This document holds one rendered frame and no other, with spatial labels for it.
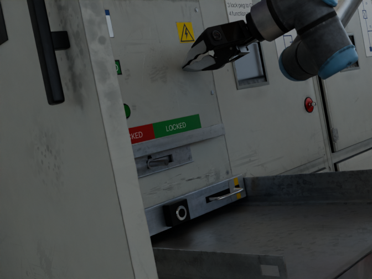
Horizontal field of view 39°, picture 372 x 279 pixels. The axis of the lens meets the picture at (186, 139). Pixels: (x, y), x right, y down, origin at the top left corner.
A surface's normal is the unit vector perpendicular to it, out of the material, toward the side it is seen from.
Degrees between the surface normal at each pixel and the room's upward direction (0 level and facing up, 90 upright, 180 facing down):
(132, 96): 90
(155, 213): 90
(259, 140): 90
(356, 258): 0
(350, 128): 90
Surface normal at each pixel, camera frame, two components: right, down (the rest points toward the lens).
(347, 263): -0.19, -0.98
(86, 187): -0.78, 0.18
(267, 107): 0.71, -0.10
